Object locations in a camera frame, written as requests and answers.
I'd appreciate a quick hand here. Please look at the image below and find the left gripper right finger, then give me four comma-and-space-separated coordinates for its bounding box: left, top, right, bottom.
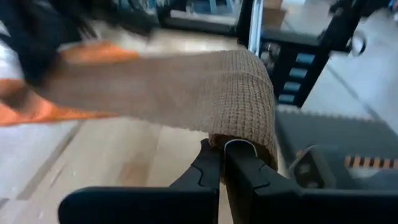
223, 139, 398, 224

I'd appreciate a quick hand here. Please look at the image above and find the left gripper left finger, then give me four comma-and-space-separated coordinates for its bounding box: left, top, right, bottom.
58, 139, 223, 224

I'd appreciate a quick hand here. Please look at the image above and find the brown elastic bandage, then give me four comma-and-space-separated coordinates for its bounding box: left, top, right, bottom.
40, 49, 279, 171

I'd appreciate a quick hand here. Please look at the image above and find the black foam floor mat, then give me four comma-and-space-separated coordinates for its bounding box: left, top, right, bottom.
275, 107, 398, 191

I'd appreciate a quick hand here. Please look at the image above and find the orange black striped object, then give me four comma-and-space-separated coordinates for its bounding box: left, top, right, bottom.
343, 154, 398, 170

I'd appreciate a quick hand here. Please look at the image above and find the black box with blue lights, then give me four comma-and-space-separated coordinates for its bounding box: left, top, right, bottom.
259, 40, 330, 108

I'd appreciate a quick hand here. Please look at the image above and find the brown cardboard box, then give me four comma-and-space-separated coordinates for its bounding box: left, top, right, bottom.
263, 0, 289, 30

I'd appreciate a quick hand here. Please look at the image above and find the black aluminium table frame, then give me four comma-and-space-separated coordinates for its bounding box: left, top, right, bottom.
236, 0, 369, 58

